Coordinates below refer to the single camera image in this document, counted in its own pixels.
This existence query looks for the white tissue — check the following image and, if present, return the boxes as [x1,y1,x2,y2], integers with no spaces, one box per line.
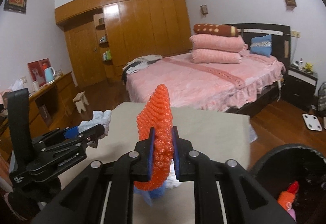
[165,161,181,189]
[77,110,112,140]

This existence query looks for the orange foam fruit net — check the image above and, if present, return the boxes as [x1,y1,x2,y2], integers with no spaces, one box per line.
[134,83,174,191]

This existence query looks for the black trash bin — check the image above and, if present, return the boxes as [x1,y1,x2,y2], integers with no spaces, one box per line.
[249,144,325,223]

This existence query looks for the blue plastic trash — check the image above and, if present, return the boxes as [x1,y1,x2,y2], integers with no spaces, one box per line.
[134,181,166,207]

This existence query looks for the wooden side cabinet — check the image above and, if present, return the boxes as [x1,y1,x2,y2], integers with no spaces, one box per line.
[0,71,79,161]

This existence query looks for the small white stool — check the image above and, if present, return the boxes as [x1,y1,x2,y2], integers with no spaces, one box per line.
[73,91,89,113]

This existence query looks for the light blue kettle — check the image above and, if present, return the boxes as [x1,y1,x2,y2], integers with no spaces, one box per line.
[44,66,55,83]

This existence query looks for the red box behind kettle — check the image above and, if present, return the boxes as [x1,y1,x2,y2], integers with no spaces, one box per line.
[28,58,51,87]

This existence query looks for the clothes pile on bed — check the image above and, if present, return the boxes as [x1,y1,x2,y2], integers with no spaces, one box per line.
[122,54,163,83]

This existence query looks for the white bathroom scale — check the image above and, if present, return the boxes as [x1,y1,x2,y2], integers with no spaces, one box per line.
[302,114,323,131]

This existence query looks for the wooden wardrobe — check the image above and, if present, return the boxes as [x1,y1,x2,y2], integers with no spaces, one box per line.
[55,0,191,88]

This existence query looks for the pink bed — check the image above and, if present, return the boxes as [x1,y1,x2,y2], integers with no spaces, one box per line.
[126,53,286,111]

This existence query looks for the black nightstand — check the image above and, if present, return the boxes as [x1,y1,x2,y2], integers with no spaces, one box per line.
[282,66,318,112]

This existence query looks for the yellow toy on nightstand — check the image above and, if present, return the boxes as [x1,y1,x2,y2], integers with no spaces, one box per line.
[304,62,313,74]

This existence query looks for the lower pink folded quilt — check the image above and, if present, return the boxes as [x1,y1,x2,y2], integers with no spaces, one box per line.
[191,49,241,64]

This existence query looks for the pink folded quilt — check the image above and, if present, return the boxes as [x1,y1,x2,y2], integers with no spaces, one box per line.
[189,34,248,53]
[191,49,241,64]

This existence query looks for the blue pillow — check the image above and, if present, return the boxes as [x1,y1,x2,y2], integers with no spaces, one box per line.
[250,34,272,57]

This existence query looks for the upper pink folded quilt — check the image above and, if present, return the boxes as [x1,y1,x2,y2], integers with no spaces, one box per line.
[189,34,248,53]

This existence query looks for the black headboard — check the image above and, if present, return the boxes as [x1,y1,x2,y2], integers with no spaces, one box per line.
[230,23,292,69]

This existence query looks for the brown dotted rolled blanket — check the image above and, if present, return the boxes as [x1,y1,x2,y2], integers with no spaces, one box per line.
[193,23,239,37]

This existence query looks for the wall power socket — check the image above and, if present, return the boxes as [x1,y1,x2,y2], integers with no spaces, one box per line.
[291,30,301,38]

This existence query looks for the left wall lamp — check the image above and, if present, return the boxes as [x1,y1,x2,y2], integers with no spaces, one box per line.
[200,5,208,16]

